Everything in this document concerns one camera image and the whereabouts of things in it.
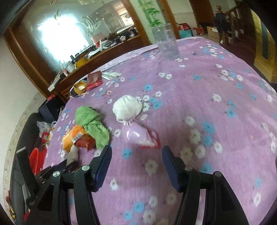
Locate white paper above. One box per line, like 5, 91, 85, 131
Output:
66, 146, 79, 166

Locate orange packet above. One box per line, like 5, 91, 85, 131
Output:
62, 125, 87, 152

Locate black sofa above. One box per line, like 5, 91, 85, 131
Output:
9, 112, 54, 225

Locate teal box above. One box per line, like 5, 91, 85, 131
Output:
178, 29, 193, 38

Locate etched glass partition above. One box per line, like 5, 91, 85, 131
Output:
22, 0, 139, 72

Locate golden door frame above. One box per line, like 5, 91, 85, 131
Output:
253, 9, 277, 83

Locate yellow tape roll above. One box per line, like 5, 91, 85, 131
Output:
74, 82, 87, 95

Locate wooden staircase railing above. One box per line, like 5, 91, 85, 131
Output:
225, 4, 256, 44

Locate bamboo wall painting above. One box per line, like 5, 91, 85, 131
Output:
137, 0, 165, 28

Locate green cloth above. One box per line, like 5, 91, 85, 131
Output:
75, 106, 110, 150

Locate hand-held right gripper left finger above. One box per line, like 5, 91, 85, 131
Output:
28, 145, 113, 225

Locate black bag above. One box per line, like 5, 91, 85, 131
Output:
39, 95, 65, 128

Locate red snack wrapper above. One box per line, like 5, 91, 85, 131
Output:
75, 135, 97, 151

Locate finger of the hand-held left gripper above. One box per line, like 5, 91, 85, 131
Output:
36, 160, 79, 180

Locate wooden counter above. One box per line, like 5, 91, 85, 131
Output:
48, 35, 152, 102

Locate silver foil packets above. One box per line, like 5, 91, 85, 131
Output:
102, 71, 122, 80

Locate clear plastic bag on sofa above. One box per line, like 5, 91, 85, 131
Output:
37, 121, 54, 139

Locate red plastic mesh basket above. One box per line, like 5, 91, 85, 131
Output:
29, 148, 47, 174

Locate clear plastic bag red print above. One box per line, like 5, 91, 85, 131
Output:
122, 123, 161, 149

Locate black flat fan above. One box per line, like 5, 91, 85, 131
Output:
70, 90, 89, 98

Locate brown wooden door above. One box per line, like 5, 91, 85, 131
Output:
190, 0, 215, 28

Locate black chair back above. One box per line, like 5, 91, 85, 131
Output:
16, 147, 38, 201

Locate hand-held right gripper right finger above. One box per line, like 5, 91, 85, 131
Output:
162, 145, 249, 225

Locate brown cardboard box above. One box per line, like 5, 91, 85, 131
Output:
207, 26, 221, 42

